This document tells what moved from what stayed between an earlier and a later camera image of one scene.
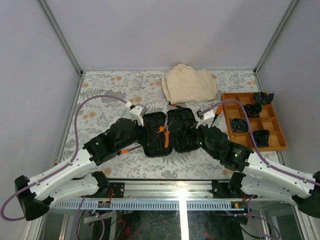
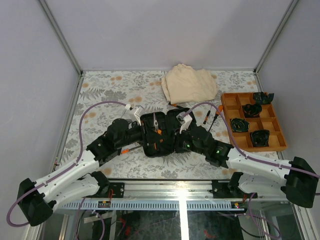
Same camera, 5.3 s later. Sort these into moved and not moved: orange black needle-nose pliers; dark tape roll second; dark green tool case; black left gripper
Moved: orange black needle-nose pliers
Not moved: dark green tool case; dark tape roll second; black left gripper
